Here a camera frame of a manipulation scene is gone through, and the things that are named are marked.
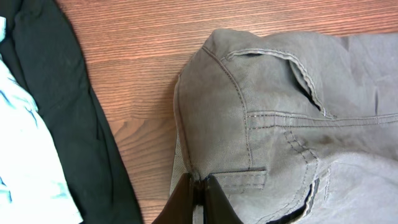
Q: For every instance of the light blue shirt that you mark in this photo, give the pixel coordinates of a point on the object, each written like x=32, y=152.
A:
x=33, y=185

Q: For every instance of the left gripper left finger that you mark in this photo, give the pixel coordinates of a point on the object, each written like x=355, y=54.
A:
x=179, y=207

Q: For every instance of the black shirt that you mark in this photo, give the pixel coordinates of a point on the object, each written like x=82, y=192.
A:
x=42, y=51

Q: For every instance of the grey shorts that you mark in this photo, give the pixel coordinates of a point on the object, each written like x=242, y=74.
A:
x=297, y=127

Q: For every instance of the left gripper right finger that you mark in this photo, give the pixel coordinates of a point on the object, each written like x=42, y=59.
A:
x=217, y=208

